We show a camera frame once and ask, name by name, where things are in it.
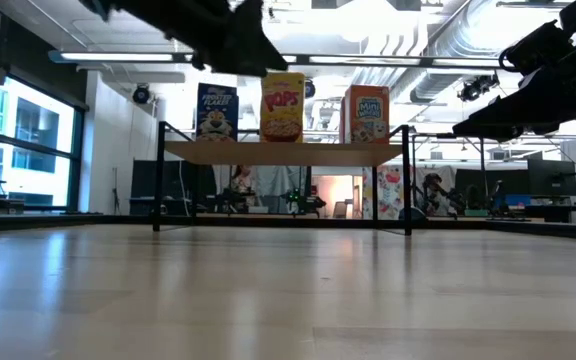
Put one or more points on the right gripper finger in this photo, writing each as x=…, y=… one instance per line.
x=543, y=107

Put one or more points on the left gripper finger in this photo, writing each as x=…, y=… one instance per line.
x=243, y=50

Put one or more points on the blue Frosted Flakes cereal box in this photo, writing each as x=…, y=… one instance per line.
x=216, y=112

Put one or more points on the yellow Pops cereal box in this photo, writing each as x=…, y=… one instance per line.
x=283, y=107

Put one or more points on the orange Mini Wheats cereal box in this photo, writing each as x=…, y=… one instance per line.
x=366, y=115

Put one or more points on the long ceiling light strip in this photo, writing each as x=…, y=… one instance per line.
x=118, y=56

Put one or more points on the black ceiling spotlight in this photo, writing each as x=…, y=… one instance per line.
x=140, y=94
x=478, y=87
x=309, y=89

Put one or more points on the black computer monitor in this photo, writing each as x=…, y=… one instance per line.
x=550, y=177

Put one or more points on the person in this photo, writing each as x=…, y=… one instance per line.
x=242, y=180

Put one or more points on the white cloth cover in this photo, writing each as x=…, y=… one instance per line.
x=275, y=187

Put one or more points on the black screen panel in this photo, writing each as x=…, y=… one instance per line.
x=168, y=185

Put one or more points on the cartoon print banner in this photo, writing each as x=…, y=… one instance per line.
x=390, y=192

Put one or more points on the large glass window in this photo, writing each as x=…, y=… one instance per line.
x=33, y=145

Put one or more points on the black workstation frame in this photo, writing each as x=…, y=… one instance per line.
x=468, y=136

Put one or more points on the silver ceiling duct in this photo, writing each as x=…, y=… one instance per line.
x=448, y=55

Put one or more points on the wooden shelf with black frame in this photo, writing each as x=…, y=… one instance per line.
x=283, y=152

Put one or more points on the black metal table frame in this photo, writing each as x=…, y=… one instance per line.
x=68, y=220

